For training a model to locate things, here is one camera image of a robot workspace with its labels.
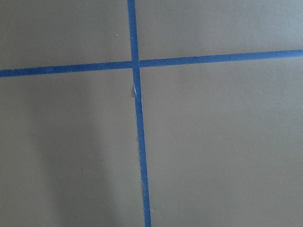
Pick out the blue lower horizontal tape line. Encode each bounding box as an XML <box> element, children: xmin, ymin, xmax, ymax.
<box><xmin>0</xmin><ymin>50</ymin><xmax>303</xmax><ymax>78</ymax></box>

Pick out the blue centre vertical tape line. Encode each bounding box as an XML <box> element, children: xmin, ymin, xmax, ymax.
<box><xmin>127</xmin><ymin>0</ymin><xmax>152</xmax><ymax>227</ymax></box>

